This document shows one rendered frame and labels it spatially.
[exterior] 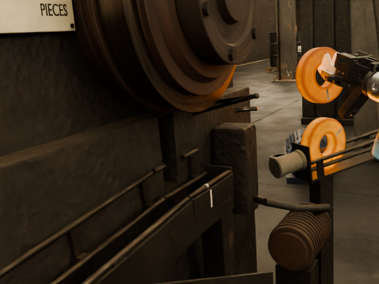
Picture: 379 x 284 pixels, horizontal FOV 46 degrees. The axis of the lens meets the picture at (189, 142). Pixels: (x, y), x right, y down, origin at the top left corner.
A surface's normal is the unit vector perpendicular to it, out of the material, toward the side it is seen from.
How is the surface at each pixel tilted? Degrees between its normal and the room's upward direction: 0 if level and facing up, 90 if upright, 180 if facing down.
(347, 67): 91
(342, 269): 0
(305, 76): 88
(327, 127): 89
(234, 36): 90
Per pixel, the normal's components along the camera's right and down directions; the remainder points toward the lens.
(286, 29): -0.51, 0.23
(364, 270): -0.07, -0.97
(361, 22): -0.70, 0.21
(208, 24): 0.86, 0.05
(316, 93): 0.42, 0.14
